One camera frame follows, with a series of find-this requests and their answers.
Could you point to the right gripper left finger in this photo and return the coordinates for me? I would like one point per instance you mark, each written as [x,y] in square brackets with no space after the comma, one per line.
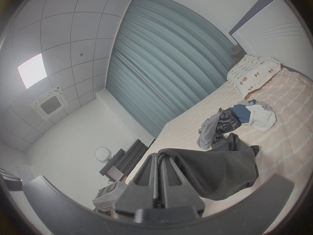
[144,180]

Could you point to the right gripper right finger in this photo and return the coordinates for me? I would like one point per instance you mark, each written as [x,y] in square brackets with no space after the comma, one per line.
[168,192]

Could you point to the black T-shirt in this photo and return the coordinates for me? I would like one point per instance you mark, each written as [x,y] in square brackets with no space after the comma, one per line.
[215,170]

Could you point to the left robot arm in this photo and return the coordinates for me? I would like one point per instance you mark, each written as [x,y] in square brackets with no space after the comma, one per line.
[110,192]

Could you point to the bed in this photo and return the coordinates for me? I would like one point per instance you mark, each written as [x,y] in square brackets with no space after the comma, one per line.
[281,150]

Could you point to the black chest of drawers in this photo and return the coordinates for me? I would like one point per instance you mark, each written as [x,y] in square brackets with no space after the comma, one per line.
[127,158]

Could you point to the round white mirror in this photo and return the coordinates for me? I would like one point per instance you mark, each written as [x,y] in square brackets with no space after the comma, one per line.
[102,153]

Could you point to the grey garment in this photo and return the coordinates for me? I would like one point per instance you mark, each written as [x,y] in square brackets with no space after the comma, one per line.
[207,133]

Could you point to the blue-green curtain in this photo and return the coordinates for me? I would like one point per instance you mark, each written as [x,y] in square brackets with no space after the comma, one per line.
[176,45]
[139,94]

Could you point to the black shiny garment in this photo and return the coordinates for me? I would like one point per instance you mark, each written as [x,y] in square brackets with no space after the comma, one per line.
[227,121]

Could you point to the dark blue garment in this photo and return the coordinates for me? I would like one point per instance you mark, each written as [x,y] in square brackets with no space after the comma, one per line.
[242,114]

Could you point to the white garment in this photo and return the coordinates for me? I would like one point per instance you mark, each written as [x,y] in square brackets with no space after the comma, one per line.
[263,119]

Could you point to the ceiling air conditioner vent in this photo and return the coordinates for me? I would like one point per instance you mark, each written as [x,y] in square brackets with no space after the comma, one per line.
[50,103]

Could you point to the white printed pillow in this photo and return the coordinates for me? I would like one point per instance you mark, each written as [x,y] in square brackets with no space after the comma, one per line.
[251,76]

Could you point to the square ceiling light panel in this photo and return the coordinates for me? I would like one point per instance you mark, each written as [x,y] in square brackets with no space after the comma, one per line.
[32,70]

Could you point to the grey bedside table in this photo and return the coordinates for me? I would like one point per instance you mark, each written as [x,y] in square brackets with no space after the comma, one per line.
[236,51]

